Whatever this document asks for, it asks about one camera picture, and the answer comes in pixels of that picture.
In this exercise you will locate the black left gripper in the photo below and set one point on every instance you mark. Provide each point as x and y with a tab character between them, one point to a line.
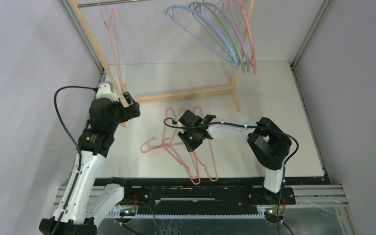
132	110

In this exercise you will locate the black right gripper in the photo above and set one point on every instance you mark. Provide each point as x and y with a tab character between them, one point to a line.
188	117

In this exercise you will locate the green plastic hanger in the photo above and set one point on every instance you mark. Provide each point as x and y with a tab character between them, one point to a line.
222	35

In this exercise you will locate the pink wire hanger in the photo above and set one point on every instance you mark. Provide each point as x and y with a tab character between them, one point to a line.
113	37
162	146
205	162
185	155

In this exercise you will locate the blue plastic hanger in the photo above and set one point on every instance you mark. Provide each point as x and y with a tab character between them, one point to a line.
218	25

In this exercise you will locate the purple plastic hanger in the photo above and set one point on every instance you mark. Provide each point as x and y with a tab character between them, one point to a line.
230	28

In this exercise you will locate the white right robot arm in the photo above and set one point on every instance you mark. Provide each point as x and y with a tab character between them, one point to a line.
269	144

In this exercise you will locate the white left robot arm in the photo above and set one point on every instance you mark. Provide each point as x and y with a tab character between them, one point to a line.
74	215

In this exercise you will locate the pink hanger on rod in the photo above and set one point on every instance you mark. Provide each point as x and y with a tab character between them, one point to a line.
249	32

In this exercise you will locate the metal hanging rod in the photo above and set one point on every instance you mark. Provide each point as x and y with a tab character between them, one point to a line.
111	2

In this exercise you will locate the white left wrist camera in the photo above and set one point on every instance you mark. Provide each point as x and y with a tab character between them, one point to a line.
106	90

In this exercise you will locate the wooden hanger rack frame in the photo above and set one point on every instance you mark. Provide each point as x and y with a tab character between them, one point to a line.
160	61

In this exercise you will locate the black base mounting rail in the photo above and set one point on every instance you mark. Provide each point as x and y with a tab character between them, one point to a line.
168	197

